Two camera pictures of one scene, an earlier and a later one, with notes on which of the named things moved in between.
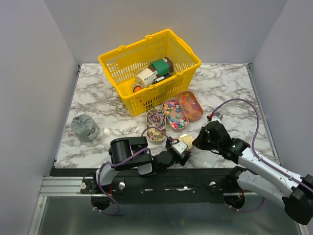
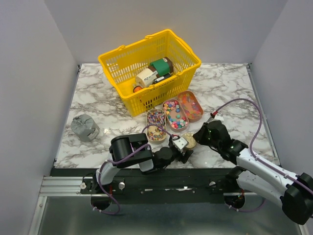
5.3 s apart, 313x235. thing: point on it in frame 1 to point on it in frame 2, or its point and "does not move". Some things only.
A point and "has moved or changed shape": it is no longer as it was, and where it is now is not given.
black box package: x=156 y=80 does not move
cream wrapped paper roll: x=145 y=78 does not move
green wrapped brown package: x=162 y=66 does not move
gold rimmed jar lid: x=188 y=140 has moved or changed shape
